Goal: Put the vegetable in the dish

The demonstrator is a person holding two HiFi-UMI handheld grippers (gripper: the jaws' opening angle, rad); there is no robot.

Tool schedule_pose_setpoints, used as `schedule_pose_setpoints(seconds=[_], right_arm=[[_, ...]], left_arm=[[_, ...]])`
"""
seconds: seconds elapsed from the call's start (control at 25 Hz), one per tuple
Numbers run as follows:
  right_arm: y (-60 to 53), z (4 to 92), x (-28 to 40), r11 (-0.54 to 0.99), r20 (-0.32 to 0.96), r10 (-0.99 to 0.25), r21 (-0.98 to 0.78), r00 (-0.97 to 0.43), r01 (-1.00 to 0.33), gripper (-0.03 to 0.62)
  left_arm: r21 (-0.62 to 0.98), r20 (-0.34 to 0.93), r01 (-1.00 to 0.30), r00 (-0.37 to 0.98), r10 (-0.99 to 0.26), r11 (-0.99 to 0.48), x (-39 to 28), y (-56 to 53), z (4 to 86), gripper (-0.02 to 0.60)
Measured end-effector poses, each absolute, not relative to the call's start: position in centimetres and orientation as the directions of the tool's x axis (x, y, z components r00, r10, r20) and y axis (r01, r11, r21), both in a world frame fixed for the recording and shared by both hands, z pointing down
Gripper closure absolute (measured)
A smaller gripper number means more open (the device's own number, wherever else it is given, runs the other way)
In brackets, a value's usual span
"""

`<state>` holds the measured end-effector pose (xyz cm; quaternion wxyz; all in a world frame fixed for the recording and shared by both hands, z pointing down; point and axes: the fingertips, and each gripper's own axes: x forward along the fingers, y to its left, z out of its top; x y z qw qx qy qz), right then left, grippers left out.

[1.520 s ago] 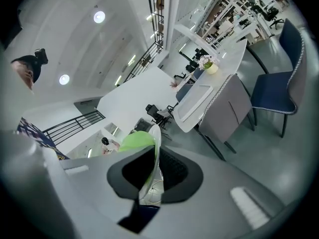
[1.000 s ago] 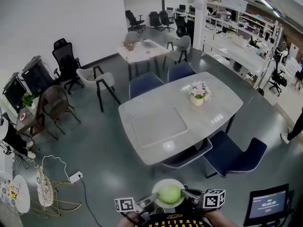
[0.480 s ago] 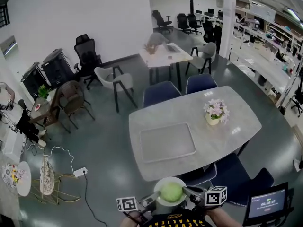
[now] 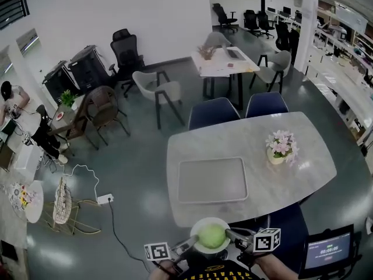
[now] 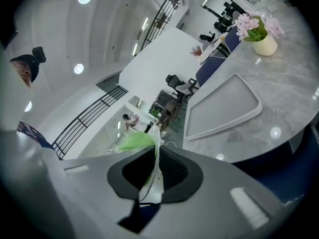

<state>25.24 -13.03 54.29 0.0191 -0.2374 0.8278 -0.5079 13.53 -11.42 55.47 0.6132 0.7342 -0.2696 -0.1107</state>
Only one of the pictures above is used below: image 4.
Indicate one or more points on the dried plant bouquet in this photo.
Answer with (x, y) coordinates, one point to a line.
(207, 52)

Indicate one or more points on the grey chair with black legs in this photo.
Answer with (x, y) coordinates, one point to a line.
(277, 66)
(151, 84)
(215, 38)

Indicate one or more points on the green potted plant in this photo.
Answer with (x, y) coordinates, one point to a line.
(68, 98)

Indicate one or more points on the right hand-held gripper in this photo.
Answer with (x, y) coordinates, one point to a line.
(266, 239)

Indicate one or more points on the small red plate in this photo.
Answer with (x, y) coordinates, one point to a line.
(59, 116)

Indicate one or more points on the pink flowers in white pot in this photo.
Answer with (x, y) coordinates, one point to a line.
(281, 147)

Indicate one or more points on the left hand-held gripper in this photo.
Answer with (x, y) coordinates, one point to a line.
(157, 251)

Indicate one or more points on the black shirt with yellow print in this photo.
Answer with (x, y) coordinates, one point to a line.
(218, 271)

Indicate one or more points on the black mesh office chair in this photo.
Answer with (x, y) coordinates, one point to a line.
(125, 51)

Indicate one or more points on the white whiteboard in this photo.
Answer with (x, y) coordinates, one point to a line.
(351, 17)

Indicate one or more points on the grey laptop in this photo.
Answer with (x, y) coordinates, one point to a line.
(236, 53)

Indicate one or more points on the white round side table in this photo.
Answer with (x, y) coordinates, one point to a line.
(32, 203)

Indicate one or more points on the white power strip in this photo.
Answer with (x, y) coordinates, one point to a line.
(105, 199)

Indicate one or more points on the green cabbage vegetable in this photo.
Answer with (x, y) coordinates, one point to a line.
(211, 236)

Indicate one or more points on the brown wicker chair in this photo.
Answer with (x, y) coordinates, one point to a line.
(102, 104)

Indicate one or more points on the blue upholstered chair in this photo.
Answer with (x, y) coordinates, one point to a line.
(212, 112)
(266, 104)
(288, 229)

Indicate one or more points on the black tablet with timer screen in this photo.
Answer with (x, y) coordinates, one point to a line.
(327, 249)

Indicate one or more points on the white round dish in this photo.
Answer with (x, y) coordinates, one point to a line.
(198, 229)

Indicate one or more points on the white square table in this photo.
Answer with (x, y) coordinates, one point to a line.
(224, 64)

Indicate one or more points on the grey rectangular tray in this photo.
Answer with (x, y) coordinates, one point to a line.
(212, 181)

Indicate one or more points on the long white workbench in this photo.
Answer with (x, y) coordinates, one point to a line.
(338, 77)

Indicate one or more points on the person's left forearm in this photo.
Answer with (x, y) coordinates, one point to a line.
(163, 275)

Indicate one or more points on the black equipment cabinet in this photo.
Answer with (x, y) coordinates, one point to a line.
(87, 69)
(59, 80)

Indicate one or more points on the person's right forearm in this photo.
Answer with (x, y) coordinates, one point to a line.
(275, 265)

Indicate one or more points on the small wooden table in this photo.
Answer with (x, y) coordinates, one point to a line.
(67, 121)

